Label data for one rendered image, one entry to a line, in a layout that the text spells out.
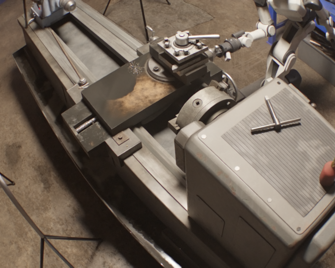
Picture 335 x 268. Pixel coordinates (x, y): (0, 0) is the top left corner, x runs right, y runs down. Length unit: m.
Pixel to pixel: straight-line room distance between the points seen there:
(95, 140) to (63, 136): 0.72
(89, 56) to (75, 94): 0.51
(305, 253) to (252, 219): 0.25
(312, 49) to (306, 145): 2.33
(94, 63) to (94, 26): 0.31
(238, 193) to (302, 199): 0.23
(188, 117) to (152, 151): 0.38
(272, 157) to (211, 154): 0.20
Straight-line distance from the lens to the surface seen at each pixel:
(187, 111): 1.57
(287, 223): 1.15
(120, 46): 2.45
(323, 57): 3.53
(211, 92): 1.59
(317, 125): 1.39
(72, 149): 2.55
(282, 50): 2.72
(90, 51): 2.67
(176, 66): 1.88
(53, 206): 2.84
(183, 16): 4.11
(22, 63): 3.40
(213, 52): 2.27
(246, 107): 1.38
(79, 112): 2.07
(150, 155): 1.89
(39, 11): 2.95
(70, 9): 2.54
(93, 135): 1.95
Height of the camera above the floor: 2.36
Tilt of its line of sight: 50 degrees down
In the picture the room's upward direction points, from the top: 6 degrees counter-clockwise
